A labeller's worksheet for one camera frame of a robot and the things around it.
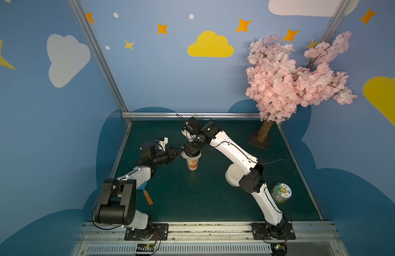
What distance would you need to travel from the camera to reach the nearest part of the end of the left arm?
2.55 feet

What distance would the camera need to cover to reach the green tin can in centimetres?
80

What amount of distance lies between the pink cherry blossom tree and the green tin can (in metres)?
0.36
